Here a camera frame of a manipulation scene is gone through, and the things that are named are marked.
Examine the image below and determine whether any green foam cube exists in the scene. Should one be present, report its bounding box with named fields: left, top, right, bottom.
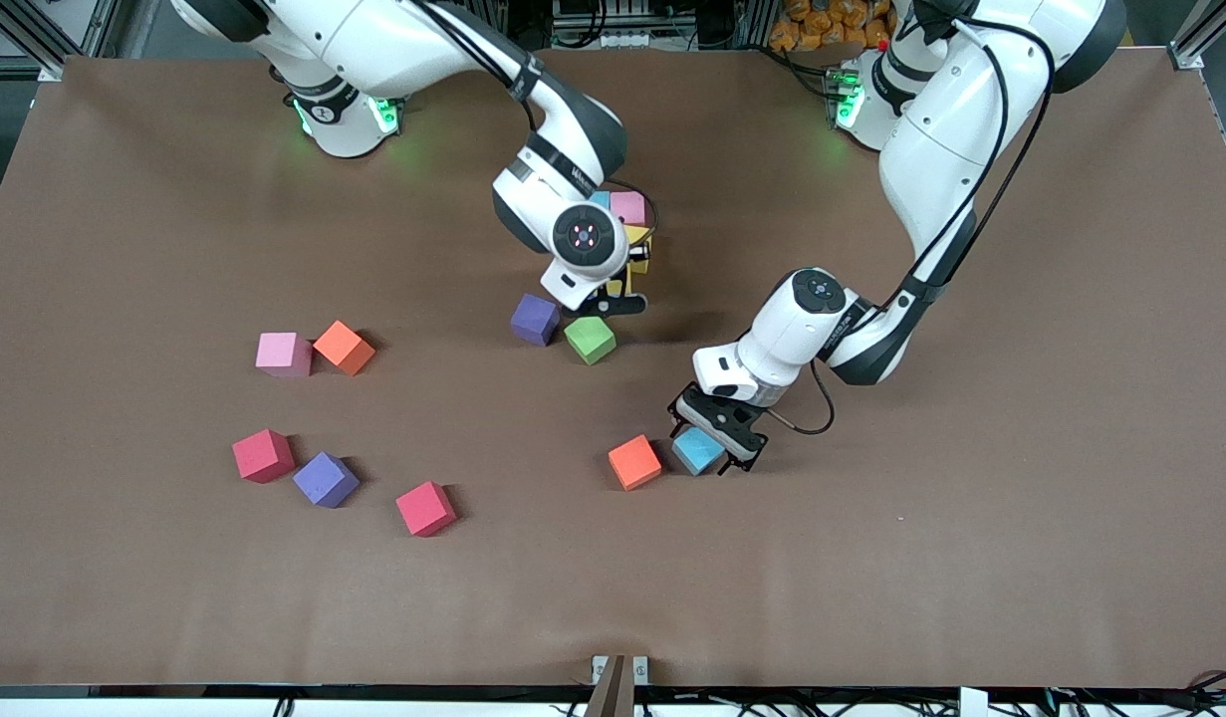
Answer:
left=563, top=315, right=618, bottom=366

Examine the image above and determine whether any aluminium frame post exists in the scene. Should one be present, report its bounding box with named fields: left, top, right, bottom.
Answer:
left=0, top=0, right=125, bottom=83
left=1168, top=0, right=1226, bottom=71

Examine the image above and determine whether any orange foam cube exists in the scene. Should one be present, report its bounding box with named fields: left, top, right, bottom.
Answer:
left=608, top=434, right=664, bottom=492
left=313, top=320, right=377, bottom=377

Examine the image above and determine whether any grey camera stand pole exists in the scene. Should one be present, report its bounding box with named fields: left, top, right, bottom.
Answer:
left=584, top=654, right=628, bottom=717

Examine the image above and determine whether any purple foam cube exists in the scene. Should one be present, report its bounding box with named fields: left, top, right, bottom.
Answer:
left=292, top=451, right=362, bottom=510
left=509, top=292, right=562, bottom=348

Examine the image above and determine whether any brown table mat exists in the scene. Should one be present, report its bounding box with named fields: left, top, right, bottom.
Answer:
left=0, top=50, right=1226, bottom=690

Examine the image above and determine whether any orange snack bags pile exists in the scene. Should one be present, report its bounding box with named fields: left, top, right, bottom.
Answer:
left=767, top=0, right=902, bottom=53

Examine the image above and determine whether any silver metal bracket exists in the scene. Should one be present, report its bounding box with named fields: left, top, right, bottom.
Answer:
left=592, top=654, right=650, bottom=687

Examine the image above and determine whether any red foam cube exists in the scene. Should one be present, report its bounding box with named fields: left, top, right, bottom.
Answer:
left=393, top=479, right=459, bottom=539
left=232, top=428, right=297, bottom=485

